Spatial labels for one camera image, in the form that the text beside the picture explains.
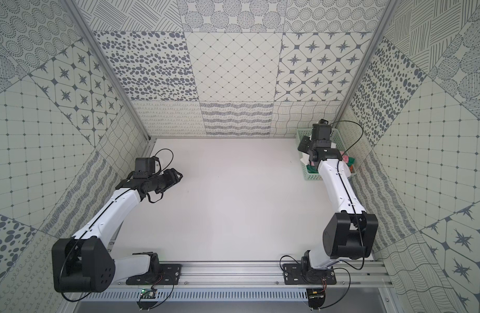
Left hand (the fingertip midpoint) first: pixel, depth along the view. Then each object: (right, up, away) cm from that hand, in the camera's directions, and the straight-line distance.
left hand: (172, 175), depth 86 cm
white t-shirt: (+62, +7, +6) cm, 62 cm away
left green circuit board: (-4, -43, -14) cm, 45 cm away
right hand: (+59, +14, -2) cm, 61 cm away
